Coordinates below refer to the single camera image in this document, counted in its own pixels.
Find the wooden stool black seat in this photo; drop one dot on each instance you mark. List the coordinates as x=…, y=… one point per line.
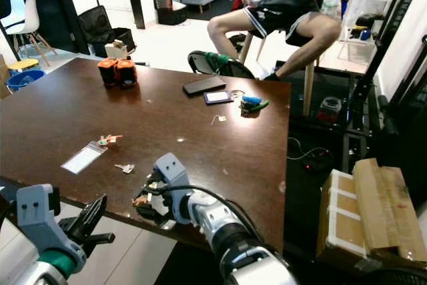
x=308, y=91

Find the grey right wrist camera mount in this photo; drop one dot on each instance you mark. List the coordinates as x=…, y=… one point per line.
x=170, y=168

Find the glass jar red lid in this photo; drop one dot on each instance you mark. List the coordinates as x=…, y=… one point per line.
x=330, y=109

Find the small silver key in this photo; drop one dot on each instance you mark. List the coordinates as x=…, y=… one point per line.
x=125, y=167

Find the black fabric bag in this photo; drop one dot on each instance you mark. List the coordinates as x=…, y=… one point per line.
x=100, y=28

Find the small beige cardboard box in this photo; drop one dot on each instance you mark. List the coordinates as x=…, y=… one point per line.
x=117, y=50

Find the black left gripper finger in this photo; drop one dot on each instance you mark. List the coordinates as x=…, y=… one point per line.
x=86, y=217
x=98, y=218

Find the white-taped cardboard box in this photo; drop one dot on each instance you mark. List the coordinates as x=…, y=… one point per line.
x=340, y=221

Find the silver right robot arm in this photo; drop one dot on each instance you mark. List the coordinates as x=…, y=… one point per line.
x=217, y=215

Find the black phone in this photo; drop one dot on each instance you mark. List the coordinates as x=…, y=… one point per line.
x=205, y=85

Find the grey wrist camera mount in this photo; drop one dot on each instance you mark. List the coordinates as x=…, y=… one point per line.
x=170, y=168
x=37, y=208

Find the blue bucket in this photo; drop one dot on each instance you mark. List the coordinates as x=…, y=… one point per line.
x=27, y=83

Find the yellow round lid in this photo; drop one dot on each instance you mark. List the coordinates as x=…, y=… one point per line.
x=23, y=64

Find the brown wooden table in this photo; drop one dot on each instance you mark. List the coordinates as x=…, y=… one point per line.
x=207, y=138

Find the orange black battery pack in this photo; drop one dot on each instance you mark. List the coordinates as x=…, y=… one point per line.
x=108, y=73
x=127, y=73

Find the black metal stand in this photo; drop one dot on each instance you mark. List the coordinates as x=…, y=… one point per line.
x=382, y=38

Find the white plastic chair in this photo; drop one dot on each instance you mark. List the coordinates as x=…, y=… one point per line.
x=33, y=11

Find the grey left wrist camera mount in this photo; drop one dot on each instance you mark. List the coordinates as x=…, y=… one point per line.
x=37, y=208

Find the large brown cardboard box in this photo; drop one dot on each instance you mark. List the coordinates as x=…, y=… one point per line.
x=3, y=75

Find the clear badge holder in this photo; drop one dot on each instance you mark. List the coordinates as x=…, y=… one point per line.
x=83, y=159

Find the small white-screen device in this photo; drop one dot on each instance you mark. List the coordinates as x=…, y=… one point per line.
x=219, y=97

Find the black green backpack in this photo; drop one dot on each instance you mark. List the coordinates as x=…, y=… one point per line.
x=219, y=65

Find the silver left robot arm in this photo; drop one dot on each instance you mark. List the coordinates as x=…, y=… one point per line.
x=33, y=275

